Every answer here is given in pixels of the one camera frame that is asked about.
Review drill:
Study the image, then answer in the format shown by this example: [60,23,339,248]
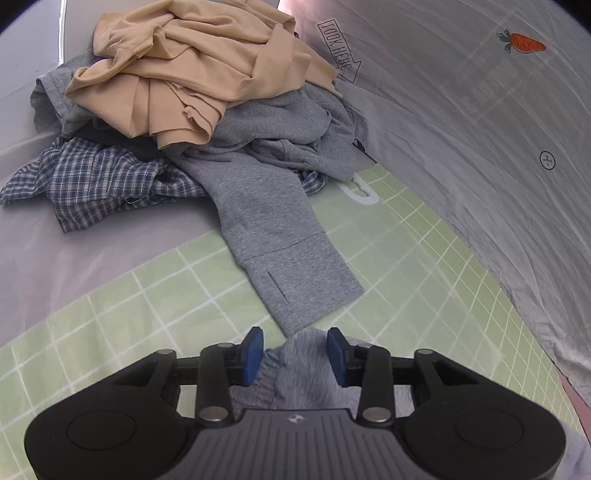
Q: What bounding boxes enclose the blue plaid shirt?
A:
[0,136,326,234]

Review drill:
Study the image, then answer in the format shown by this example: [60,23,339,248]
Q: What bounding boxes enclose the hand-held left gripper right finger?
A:
[326,327,482,426]

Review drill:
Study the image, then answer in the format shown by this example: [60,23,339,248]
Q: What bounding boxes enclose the dark garment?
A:
[73,117,172,163]

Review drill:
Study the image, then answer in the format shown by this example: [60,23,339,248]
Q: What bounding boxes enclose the green grid mat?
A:
[0,164,585,480]

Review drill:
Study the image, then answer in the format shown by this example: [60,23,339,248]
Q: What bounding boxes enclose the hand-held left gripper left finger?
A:
[111,326,265,428]

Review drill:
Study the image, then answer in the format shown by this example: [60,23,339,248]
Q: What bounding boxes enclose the grey fleece pants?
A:
[166,329,419,416]

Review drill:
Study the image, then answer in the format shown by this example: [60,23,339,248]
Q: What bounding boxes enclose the beige garment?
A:
[65,0,345,149]

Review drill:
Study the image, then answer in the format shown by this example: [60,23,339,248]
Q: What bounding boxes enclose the grey hooded sweatshirt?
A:
[30,51,377,337]

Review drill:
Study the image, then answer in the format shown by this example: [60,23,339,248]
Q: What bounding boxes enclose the grey carrot print cloth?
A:
[276,0,591,409]

